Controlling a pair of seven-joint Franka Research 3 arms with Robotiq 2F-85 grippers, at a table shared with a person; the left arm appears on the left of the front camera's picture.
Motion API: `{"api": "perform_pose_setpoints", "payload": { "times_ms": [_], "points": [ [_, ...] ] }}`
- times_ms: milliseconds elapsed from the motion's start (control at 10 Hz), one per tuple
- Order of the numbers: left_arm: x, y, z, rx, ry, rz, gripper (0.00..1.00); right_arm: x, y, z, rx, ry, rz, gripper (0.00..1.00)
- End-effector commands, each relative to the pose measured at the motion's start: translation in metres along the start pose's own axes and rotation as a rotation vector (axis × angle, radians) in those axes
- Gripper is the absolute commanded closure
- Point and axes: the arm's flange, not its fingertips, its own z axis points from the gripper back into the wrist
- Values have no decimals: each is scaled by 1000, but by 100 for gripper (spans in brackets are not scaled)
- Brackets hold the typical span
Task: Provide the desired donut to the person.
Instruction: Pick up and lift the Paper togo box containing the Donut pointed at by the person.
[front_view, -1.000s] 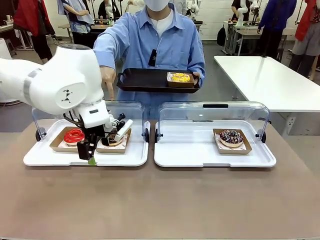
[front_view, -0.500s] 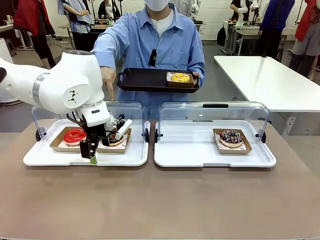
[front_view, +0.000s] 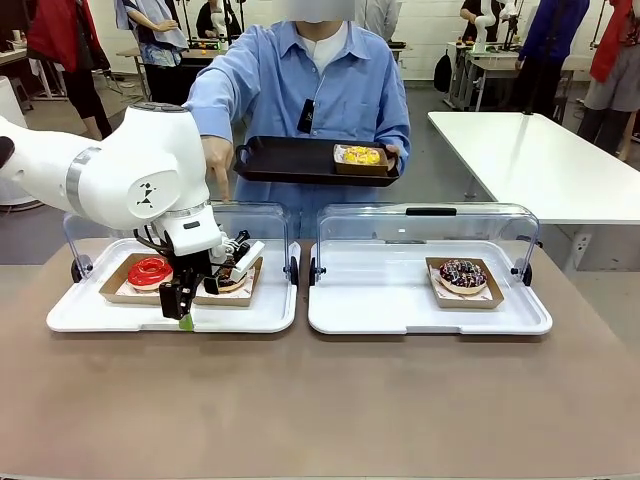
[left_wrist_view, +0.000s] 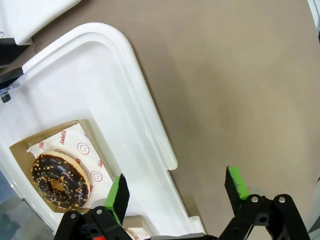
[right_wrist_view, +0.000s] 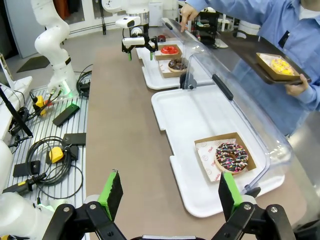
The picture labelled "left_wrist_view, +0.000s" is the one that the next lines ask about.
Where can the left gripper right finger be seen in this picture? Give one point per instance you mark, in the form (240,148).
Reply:
(236,185)

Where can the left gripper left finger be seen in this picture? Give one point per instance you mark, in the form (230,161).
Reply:
(117,200)

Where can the brown cardboard donut box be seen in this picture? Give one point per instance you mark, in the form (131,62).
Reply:
(18,150)
(135,220)

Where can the chocolate donut with nuts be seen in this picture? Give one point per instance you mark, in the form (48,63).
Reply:
(45,180)

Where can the white printed paper liner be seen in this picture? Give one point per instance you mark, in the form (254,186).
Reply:
(82,140)
(142,233)

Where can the white display tray base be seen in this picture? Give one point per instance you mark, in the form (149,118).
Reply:
(100,87)
(25,17)

